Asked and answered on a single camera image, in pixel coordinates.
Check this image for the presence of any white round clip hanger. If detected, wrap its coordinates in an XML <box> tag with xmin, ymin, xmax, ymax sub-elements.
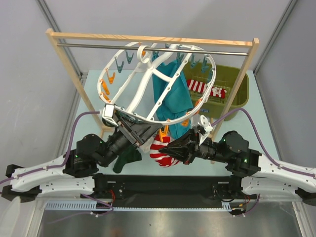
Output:
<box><xmin>97</xmin><ymin>42</ymin><xmax>217</xmax><ymax>126</ymax></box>

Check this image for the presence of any orange clothespin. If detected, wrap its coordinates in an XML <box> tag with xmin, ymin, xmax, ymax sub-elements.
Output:
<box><xmin>158</xmin><ymin>125</ymin><xmax>169</xmax><ymax>142</ymax></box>
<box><xmin>181</xmin><ymin>119</ymin><xmax>191</xmax><ymax>127</ymax></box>

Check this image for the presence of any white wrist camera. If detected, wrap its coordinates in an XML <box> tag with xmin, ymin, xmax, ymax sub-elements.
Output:
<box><xmin>101</xmin><ymin>104</ymin><xmax>120</xmax><ymax>127</ymax></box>
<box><xmin>197</xmin><ymin>115</ymin><xmax>213</xmax><ymax>145</ymax></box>

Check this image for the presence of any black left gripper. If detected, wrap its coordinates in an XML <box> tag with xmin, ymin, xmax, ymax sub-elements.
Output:
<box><xmin>98</xmin><ymin>116</ymin><xmax>163</xmax><ymax>168</ymax></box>

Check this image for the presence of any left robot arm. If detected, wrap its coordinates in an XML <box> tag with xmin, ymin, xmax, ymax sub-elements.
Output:
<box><xmin>0</xmin><ymin>112</ymin><xmax>162</xmax><ymax>202</ymax></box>

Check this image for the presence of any metal hanging rod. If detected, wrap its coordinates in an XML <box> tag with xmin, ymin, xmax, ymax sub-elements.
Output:
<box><xmin>57</xmin><ymin>43</ymin><xmax>249</xmax><ymax>56</ymax></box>

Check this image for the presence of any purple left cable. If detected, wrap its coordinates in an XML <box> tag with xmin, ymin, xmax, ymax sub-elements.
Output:
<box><xmin>0</xmin><ymin>111</ymin><xmax>114</xmax><ymax>224</ymax></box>

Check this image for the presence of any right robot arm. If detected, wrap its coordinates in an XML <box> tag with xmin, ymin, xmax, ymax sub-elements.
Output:
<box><xmin>159</xmin><ymin>129</ymin><xmax>316</xmax><ymax>206</ymax></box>

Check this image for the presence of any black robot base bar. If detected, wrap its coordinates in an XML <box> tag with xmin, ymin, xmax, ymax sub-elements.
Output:
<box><xmin>93</xmin><ymin>173</ymin><xmax>244</xmax><ymax>199</ymax></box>

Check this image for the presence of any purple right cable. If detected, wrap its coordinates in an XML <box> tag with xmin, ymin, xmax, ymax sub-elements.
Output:
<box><xmin>209</xmin><ymin>107</ymin><xmax>316</xmax><ymax>218</ymax></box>

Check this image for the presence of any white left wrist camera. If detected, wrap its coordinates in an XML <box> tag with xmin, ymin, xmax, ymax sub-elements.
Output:
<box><xmin>101</xmin><ymin>104</ymin><xmax>120</xmax><ymax>127</ymax></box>

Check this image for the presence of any wooden drying rack frame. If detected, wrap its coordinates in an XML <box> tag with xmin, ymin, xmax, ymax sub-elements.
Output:
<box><xmin>46</xmin><ymin>29</ymin><xmax>259</xmax><ymax>131</ymax></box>

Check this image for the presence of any purple cable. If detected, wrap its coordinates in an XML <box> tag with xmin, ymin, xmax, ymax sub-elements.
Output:
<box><xmin>0</xmin><ymin>111</ymin><xmax>114</xmax><ymax>224</ymax></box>
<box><xmin>209</xmin><ymin>107</ymin><xmax>316</xmax><ymax>218</ymax></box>

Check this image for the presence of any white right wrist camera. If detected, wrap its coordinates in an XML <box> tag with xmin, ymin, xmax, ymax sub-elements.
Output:
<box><xmin>197</xmin><ymin>115</ymin><xmax>213</xmax><ymax>145</ymax></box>

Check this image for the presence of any olive green plastic basket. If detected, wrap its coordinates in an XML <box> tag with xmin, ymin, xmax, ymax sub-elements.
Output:
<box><xmin>183</xmin><ymin>63</ymin><xmax>249</xmax><ymax>119</ymax></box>

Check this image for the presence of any red white striped santa sock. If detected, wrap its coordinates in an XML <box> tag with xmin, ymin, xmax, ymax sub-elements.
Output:
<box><xmin>149</xmin><ymin>135</ymin><xmax>180</xmax><ymax>168</ymax></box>

